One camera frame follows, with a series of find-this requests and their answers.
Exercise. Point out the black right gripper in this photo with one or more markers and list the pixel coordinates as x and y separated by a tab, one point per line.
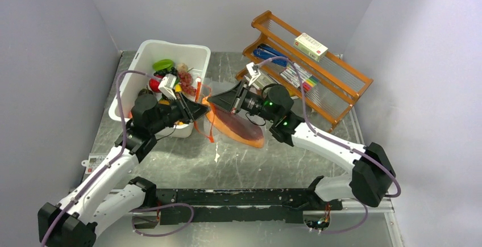
230	100

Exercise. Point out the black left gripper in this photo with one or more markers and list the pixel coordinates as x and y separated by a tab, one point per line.
190	111

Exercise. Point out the clear zip bag orange zipper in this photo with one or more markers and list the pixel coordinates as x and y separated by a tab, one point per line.
204	127

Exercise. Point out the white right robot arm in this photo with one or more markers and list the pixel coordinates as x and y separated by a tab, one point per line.
369	173

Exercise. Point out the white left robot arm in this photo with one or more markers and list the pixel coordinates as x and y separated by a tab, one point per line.
79	218

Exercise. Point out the red grape bunch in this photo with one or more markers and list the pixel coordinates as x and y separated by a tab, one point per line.
185	81

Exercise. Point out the white green box lower shelf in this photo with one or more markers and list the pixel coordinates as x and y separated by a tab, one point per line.
263	80

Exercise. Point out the garlic bulb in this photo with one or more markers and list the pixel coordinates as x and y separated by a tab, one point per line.
182	68

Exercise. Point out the black grape bunch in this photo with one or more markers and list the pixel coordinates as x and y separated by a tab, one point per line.
166	71

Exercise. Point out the red apple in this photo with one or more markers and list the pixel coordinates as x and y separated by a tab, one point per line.
154	85

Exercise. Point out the dark mangosteen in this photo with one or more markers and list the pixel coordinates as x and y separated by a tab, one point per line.
145	91

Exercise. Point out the white plastic bin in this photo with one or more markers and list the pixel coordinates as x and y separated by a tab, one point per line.
195	56

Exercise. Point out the green lime slice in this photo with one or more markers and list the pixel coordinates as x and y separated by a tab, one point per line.
164	64

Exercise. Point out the blue stapler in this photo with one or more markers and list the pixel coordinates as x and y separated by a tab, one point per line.
264	52

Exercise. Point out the coloured marker pen set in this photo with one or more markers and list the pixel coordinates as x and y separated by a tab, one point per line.
299	77

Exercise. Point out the orange wooden shelf rack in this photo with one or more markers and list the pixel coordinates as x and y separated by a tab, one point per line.
330	86

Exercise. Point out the white red box top shelf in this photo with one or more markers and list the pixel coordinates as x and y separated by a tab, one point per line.
310	47

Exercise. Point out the white label card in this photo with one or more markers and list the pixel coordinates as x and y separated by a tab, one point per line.
92	162

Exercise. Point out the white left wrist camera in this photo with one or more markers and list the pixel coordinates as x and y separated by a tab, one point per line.
167	85

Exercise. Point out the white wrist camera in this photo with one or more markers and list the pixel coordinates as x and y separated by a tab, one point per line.
254	72
167	85

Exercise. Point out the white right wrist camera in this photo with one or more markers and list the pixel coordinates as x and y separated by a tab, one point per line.
254	72

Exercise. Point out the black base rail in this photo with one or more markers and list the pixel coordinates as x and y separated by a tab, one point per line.
176	206

